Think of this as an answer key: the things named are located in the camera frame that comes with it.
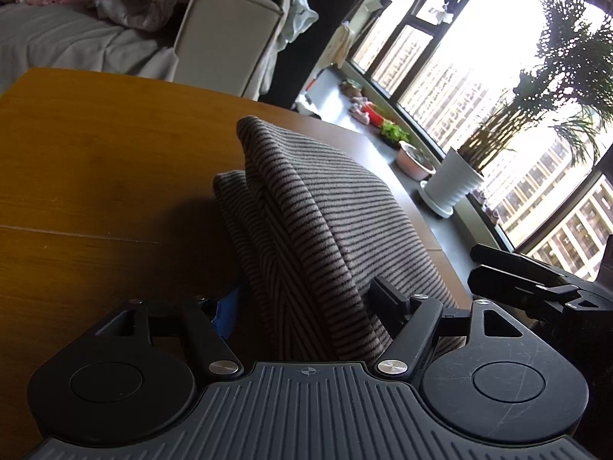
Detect striped knit garment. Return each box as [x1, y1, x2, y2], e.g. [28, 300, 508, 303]
[213, 115, 468, 363]

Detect green leafy plant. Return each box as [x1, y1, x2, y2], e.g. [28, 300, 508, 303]
[380, 121, 412, 147]

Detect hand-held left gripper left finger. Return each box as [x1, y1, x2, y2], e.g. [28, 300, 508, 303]
[93, 286, 245, 379]

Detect black-framed window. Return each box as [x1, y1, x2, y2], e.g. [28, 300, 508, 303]
[349, 0, 613, 279]

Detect beige sofa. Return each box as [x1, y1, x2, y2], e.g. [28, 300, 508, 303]
[173, 0, 284, 100]

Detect pale pink hanging garment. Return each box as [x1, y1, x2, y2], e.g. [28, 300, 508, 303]
[93, 0, 193, 33]

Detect light blue shirt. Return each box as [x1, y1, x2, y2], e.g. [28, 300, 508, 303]
[249, 0, 320, 45]

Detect grey bed sheet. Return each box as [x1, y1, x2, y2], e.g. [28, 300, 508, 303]
[0, 2, 181, 95]

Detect beige cloth bag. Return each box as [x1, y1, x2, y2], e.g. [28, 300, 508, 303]
[330, 23, 358, 69]

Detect red basin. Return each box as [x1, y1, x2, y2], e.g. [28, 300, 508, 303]
[363, 102, 392, 126]

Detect grey bay window sill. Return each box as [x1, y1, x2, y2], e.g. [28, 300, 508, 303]
[292, 64, 524, 308]

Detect potted palm in white pot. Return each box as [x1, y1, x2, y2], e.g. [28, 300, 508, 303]
[418, 0, 613, 218]

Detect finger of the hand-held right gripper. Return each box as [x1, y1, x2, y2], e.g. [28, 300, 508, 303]
[470, 244, 572, 281]
[468, 265, 583, 313]

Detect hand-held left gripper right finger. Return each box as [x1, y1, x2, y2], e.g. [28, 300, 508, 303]
[369, 275, 528, 379]

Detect pink plant pot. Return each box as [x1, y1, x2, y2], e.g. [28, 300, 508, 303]
[395, 142, 438, 181]

